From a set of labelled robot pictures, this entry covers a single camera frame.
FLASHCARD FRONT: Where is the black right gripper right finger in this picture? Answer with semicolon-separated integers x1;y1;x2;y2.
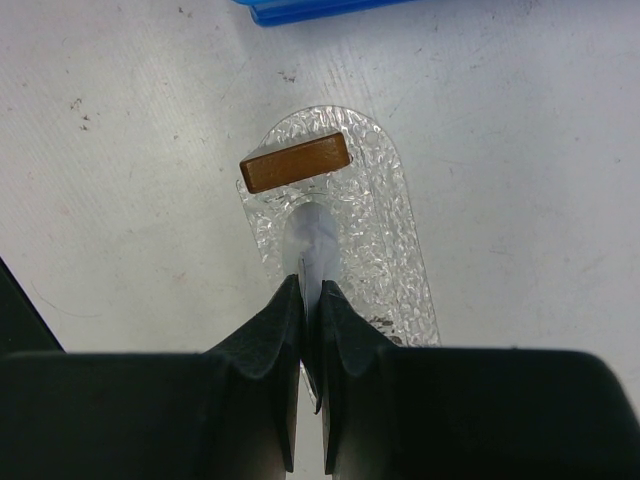
317;281;639;479

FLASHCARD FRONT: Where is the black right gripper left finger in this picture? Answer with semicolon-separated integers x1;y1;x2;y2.
1;269;303;479

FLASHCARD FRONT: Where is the white toothpaste tube green cap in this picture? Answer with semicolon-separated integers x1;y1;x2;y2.
280;200;344;416

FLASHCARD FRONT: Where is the clear holder with wooden ends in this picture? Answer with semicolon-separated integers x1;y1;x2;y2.
237;129;352;223

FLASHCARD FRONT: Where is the clear textured oval tray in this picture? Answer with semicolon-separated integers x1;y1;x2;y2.
237;105;440;347

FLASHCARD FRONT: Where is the blue plastic divided bin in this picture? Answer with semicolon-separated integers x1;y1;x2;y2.
236;0;406;27

